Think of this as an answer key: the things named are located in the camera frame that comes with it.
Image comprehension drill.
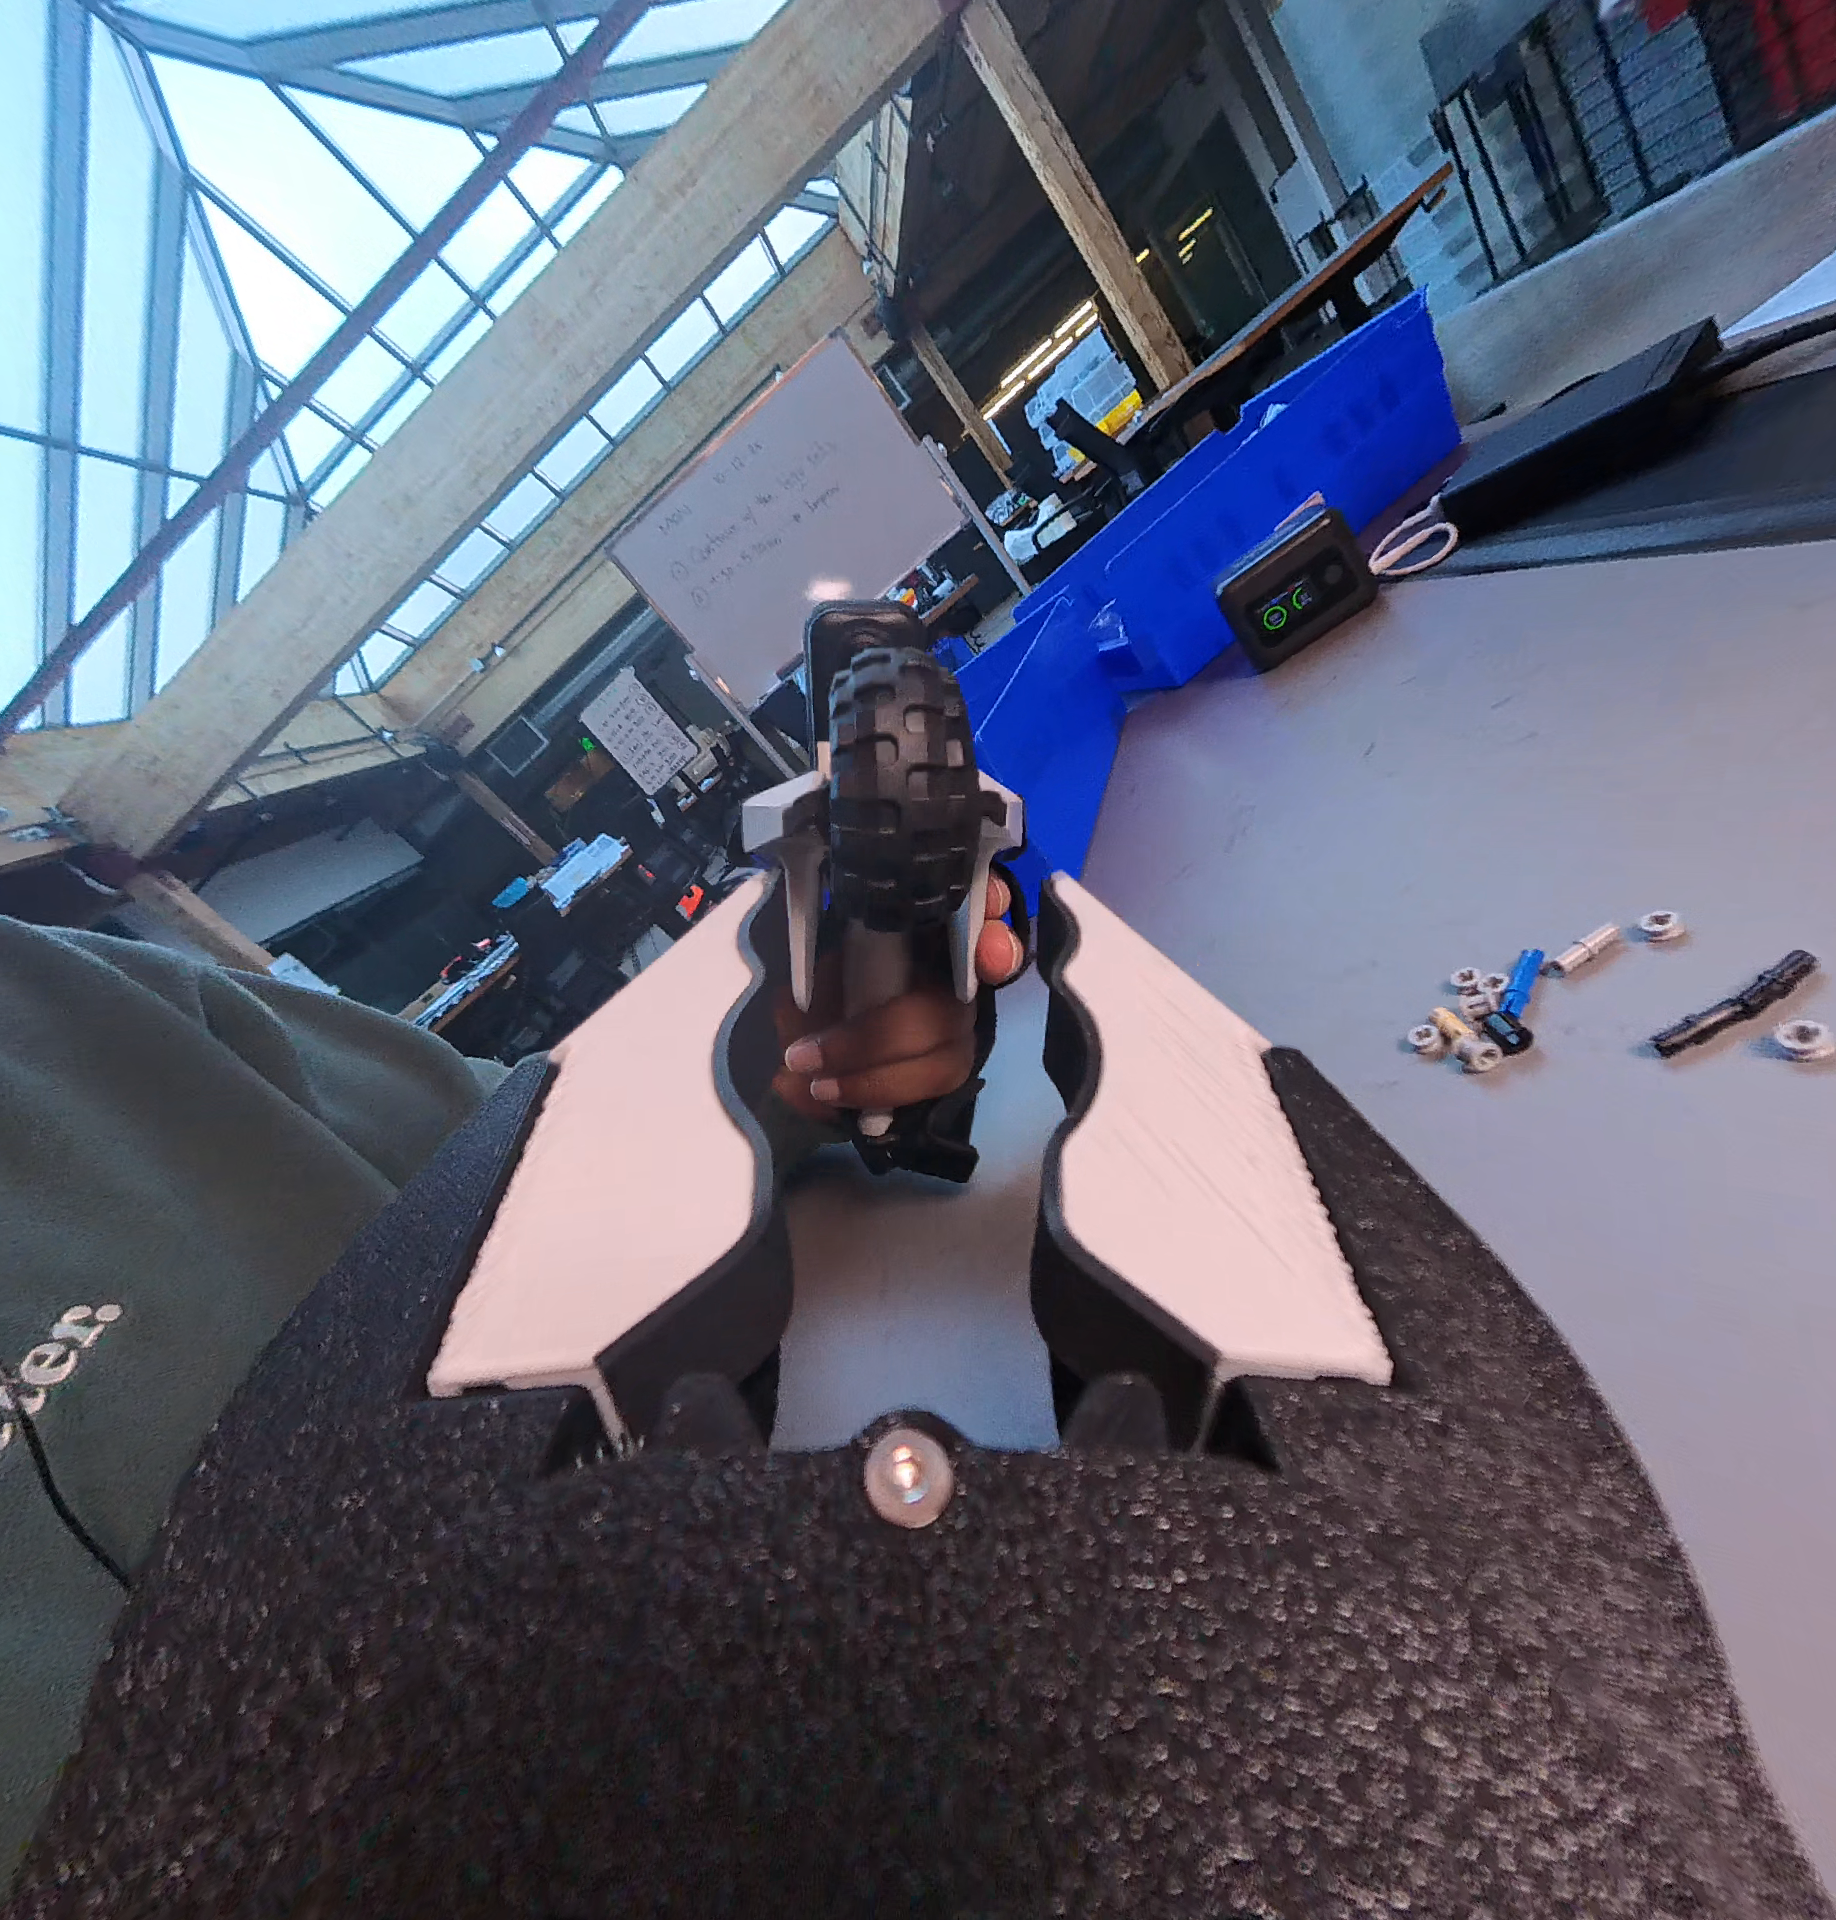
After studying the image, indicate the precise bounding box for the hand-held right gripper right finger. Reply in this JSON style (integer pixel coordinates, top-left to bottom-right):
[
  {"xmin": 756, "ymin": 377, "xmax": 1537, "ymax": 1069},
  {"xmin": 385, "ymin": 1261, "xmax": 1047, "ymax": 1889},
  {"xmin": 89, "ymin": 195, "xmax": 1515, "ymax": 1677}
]
[{"xmin": 1030, "ymin": 869, "xmax": 1394, "ymax": 1412}]

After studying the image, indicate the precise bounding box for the large wooden roof beam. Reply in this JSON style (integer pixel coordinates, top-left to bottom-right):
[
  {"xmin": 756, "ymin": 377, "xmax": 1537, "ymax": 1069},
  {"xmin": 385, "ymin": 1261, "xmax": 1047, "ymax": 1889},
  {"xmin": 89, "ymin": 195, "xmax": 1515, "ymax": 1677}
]
[{"xmin": 65, "ymin": 0, "xmax": 948, "ymax": 857}]

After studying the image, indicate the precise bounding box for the small black lego pin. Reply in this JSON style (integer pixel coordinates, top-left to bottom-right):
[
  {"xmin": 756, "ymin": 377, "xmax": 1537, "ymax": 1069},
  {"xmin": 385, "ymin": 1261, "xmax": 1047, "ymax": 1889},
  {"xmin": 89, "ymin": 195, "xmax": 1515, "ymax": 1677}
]
[{"xmin": 1652, "ymin": 952, "xmax": 1820, "ymax": 1059}]

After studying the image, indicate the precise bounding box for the small black device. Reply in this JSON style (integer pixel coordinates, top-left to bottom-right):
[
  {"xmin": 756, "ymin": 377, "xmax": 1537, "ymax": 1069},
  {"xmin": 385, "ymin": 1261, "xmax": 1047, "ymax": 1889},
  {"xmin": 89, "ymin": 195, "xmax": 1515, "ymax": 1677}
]
[{"xmin": 1219, "ymin": 494, "xmax": 1376, "ymax": 669}]

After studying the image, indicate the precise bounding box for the person's left hand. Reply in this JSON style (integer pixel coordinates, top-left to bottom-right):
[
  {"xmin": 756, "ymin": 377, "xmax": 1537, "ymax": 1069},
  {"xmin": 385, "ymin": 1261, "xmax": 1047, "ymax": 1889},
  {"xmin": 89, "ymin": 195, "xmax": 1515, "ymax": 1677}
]
[{"xmin": 770, "ymin": 869, "xmax": 1029, "ymax": 1118}]

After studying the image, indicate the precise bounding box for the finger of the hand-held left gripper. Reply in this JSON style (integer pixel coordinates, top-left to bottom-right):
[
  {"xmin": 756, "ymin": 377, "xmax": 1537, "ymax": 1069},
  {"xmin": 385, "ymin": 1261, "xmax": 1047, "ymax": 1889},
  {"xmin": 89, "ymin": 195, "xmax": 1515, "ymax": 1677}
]
[
  {"xmin": 745, "ymin": 769, "xmax": 860, "ymax": 1021},
  {"xmin": 943, "ymin": 769, "xmax": 1030, "ymax": 1008}
]

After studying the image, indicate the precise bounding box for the black hoodie drawstring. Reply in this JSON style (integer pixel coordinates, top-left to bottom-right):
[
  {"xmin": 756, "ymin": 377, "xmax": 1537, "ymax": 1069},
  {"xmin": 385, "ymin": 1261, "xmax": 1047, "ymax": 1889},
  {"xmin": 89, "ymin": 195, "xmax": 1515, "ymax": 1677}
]
[{"xmin": 0, "ymin": 1320, "xmax": 139, "ymax": 1592}]

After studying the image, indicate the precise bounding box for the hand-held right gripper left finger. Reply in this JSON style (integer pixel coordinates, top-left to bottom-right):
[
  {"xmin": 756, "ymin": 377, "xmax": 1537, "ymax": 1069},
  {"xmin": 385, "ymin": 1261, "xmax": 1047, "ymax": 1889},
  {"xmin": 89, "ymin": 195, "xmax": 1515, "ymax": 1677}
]
[{"xmin": 430, "ymin": 869, "xmax": 799, "ymax": 1412}]

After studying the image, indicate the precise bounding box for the black lego wheel red hub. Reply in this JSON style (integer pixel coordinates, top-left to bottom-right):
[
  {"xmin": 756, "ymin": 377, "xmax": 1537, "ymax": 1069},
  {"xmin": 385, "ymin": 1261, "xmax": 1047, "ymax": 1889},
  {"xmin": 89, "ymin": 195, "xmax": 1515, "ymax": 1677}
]
[{"xmin": 822, "ymin": 645, "xmax": 985, "ymax": 925}]

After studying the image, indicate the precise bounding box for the whiteboard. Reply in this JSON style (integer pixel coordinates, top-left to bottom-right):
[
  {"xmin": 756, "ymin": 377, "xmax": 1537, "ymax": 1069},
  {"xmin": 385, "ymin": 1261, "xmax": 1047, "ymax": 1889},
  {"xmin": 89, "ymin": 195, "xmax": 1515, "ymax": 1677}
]
[{"xmin": 613, "ymin": 335, "xmax": 965, "ymax": 685}]

